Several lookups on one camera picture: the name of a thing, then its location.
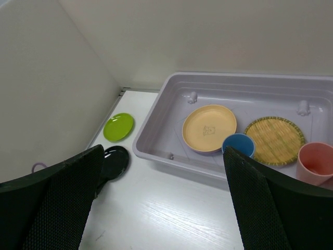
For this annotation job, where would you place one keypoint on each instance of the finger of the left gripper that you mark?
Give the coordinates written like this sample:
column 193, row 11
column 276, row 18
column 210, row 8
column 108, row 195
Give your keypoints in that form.
column 100, row 186

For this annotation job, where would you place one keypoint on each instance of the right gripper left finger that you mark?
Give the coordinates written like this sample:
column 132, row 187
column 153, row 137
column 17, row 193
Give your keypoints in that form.
column 48, row 209

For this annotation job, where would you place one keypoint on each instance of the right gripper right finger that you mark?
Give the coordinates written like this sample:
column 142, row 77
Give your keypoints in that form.
column 275, row 211

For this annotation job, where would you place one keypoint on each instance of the black glossy plate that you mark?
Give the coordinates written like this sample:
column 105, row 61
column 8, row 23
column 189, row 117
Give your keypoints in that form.
column 116, row 162

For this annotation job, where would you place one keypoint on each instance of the lime green plate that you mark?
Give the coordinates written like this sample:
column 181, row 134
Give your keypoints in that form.
column 118, row 127

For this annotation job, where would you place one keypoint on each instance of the salmon pink plastic cup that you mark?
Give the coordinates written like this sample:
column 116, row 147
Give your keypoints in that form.
column 314, row 163

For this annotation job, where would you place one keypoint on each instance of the woven bamboo plate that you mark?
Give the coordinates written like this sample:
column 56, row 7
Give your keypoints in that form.
column 277, row 140

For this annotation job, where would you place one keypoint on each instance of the blue plastic cup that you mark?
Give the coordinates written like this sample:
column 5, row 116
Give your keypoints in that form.
column 240, row 142

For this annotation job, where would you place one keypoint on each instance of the cream yellow plastic plate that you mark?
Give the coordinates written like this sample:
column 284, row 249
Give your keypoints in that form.
column 207, row 127

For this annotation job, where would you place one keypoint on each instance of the lavender plastic bin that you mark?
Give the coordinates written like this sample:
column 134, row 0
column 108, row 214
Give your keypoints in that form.
column 304, row 100

